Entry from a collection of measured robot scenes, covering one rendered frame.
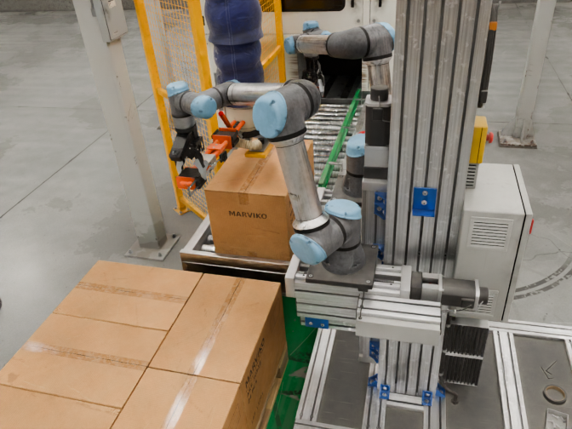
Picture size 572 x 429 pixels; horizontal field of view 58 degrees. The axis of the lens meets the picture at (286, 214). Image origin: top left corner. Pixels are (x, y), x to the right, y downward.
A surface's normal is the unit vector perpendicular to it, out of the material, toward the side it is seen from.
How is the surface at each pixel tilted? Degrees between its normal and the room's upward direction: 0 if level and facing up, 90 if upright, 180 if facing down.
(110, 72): 92
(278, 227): 90
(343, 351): 0
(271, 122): 83
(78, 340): 0
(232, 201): 90
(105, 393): 0
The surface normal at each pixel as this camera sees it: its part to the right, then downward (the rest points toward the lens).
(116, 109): -0.25, 0.54
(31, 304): -0.07, -0.84
